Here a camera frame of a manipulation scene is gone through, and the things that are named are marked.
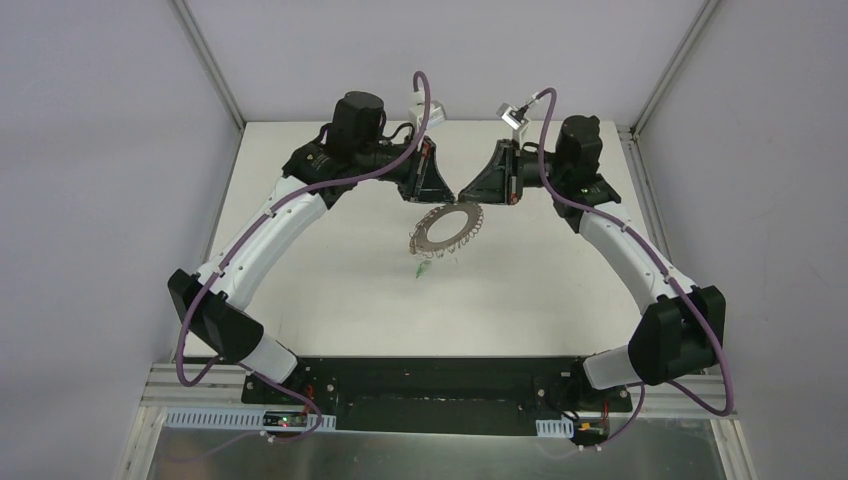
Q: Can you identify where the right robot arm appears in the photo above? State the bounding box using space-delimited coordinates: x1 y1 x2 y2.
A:
458 115 726 410

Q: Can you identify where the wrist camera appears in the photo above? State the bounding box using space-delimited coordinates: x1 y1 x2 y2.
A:
496 103 530 146
408 101 447 131

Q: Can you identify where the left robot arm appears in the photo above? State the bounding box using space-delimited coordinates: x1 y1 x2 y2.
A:
168 88 454 405

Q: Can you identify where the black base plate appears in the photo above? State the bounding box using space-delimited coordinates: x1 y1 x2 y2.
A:
283 356 633 436

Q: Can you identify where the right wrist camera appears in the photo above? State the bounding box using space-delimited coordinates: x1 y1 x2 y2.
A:
496 103 530 146

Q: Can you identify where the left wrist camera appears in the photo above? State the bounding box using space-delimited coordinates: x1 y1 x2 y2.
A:
408 101 447 131

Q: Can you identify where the metal disc with keyrings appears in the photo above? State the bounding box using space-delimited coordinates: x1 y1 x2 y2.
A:
409 203 484 259

